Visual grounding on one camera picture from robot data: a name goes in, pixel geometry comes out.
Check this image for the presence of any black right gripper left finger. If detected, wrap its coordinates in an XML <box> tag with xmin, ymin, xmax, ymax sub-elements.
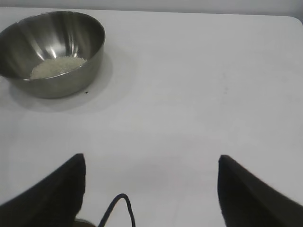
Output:
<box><xmin>0</xmin><ymin>153</ymin><xmax>86</xmax><ymax>227</ymax></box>

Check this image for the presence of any stainless steel mixing bowl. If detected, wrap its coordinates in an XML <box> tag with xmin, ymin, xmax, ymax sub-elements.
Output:
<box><xmin>0</xmin><ymin>11</ymin><xmax>106</xmax><ymax>99</ymax></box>

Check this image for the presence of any white rice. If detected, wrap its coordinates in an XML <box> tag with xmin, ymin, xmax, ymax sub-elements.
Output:
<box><xmin>30</xmin><ymin>56</ymin><xmax>88</xmax><ymax>79</ymax></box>

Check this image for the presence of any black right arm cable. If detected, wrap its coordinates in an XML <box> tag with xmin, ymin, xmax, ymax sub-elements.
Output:
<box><xmin>98</xmin><ymin>193</ymin><xmax>136</xmax><ymax>227</ymax></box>

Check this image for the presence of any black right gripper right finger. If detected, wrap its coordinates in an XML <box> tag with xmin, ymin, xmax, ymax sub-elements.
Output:
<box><xmin>218</xmin><ymin>155</ymin><xmax>303</xmax><ymax>227</ymax></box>

